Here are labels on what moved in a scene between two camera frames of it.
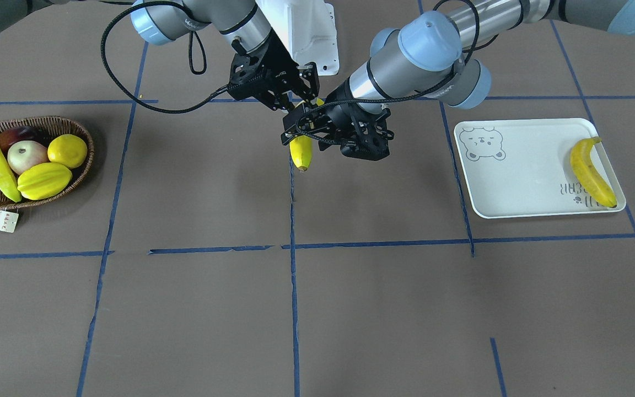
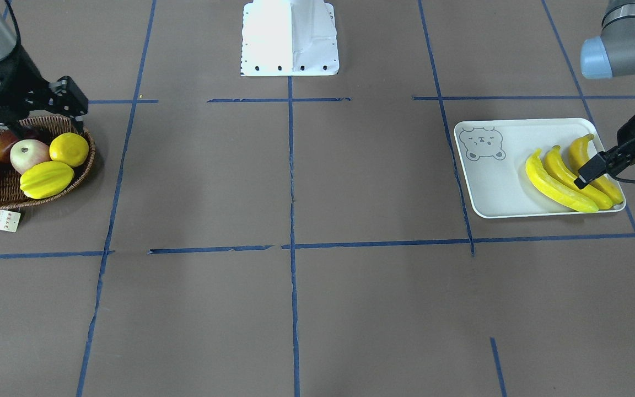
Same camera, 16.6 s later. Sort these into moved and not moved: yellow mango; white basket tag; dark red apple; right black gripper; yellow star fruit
Moved: right black gripper
Not moved: dark red apple; yellow mango; white basket tag; yellow star fruit
